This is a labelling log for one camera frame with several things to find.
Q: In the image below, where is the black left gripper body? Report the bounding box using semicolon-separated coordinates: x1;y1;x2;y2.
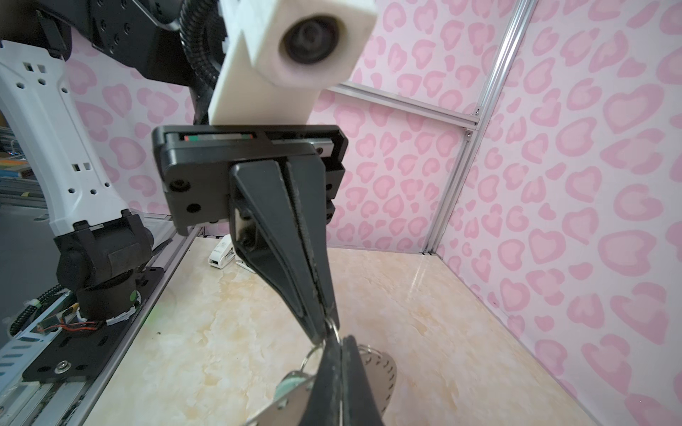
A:
152;125;348;235

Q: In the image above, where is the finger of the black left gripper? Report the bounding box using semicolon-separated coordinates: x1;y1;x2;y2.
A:
287;155;339;325
230;160;327;344

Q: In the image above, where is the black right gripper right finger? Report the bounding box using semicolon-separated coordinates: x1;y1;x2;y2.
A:
341;335;384;426

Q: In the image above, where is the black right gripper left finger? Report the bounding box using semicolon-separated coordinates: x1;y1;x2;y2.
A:
298;337;342;426

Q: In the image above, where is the silver perforated metal ring disc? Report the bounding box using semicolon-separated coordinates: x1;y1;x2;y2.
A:
246;337;398;425

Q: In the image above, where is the silver split key ring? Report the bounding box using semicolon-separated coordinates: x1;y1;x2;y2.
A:
297;313;342;374

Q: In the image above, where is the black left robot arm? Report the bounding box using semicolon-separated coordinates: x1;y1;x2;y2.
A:
1;1;378;344

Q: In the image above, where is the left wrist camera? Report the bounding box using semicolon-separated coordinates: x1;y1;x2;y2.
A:
208;1;378;125

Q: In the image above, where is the black corrugated left cable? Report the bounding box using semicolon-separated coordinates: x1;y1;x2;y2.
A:
178;0;227;92

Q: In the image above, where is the diagonal aluminium frame bar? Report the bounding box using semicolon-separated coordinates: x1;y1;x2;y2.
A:
330;0;538;255

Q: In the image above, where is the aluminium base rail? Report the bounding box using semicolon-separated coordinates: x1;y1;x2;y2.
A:
1;214;201;425

